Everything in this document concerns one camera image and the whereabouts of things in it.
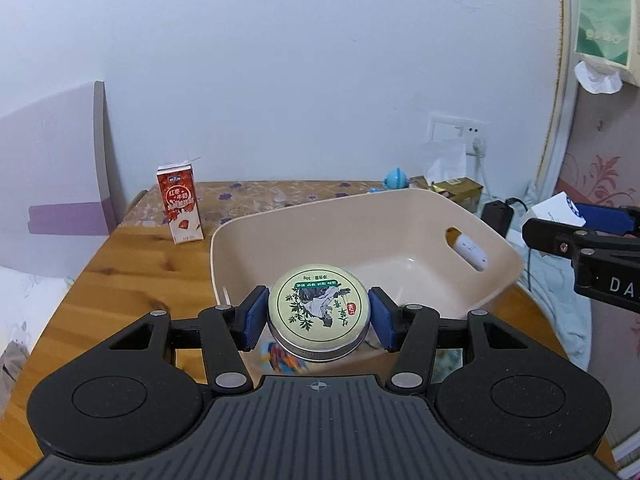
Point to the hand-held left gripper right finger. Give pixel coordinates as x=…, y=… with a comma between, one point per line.
x=383, y=319

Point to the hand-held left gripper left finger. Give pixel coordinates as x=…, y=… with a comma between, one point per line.
x=252, y=319

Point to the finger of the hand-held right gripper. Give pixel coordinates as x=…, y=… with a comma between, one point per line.
x=555, y=240
x=607, y=218

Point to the white and blue small box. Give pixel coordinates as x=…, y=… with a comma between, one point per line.
x=557, y=209

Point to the round green-print metal tin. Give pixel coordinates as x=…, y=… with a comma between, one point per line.
x=320, y=305

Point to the beige plastic basin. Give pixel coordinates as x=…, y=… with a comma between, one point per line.
x=390, y=240

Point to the colourful printed packet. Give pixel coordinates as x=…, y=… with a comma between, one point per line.
x=280, y=357

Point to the light blue cloth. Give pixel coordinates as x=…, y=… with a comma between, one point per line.
x=555, y=290

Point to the black power adapter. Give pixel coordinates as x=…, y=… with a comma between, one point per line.
x=496, y=217

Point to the gold box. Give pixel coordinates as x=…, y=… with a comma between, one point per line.
x=457, y=191

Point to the brown floral tablecloth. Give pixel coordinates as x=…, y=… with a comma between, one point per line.
x=280, y=197

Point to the red milk carton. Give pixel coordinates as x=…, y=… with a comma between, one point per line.
x=181, y=205

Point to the clear plastic bag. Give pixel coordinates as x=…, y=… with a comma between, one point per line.
x=445, y=160

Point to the cream bed headboard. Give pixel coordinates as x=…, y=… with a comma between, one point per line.
x=562, y=85

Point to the blue round toy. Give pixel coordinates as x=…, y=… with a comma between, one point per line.
x=397, y=178

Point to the stack of books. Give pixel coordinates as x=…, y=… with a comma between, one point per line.
x=627, y=460

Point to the green tissue pack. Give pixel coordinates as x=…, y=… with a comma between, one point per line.
x=607, y=15

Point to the white bedding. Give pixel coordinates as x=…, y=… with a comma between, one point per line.
x=25, y=320

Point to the purple and white board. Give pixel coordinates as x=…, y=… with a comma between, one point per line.
x=55, y=180

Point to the white wall socket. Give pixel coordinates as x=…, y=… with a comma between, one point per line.
x=452, y=132

